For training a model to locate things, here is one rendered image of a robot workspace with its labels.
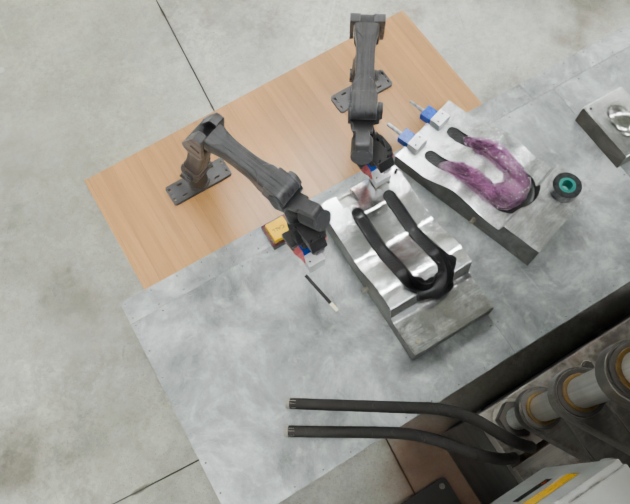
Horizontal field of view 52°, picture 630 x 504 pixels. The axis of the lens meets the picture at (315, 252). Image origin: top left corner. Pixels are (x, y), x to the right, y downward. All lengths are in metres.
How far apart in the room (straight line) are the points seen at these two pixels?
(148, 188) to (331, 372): 0.80
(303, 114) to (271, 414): 0.94
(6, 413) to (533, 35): 2.89
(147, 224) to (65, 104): 1.43
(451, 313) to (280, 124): 0.80
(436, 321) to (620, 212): 0.67
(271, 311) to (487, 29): 2.04
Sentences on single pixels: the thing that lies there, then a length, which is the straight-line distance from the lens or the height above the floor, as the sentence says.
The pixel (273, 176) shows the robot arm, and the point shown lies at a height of 1.21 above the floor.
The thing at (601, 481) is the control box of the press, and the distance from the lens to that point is 1.18.
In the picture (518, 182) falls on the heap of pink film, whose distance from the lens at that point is 1.94.
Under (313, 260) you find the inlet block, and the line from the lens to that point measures 1.71.
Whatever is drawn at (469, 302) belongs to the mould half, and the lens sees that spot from 1.81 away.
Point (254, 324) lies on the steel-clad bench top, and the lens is 1.83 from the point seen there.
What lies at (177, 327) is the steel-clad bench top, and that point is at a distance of 1.87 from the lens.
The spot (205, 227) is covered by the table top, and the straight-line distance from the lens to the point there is 1.95.
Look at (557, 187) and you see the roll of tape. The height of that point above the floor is 0.95.
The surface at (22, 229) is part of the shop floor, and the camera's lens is 3.09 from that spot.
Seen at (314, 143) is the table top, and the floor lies 0.80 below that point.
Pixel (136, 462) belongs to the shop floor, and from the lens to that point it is 2.67.
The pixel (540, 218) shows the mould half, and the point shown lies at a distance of 1.90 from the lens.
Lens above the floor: 2.57
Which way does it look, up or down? 69 degrees down
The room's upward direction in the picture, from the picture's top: 4 degrees counter-clockwise
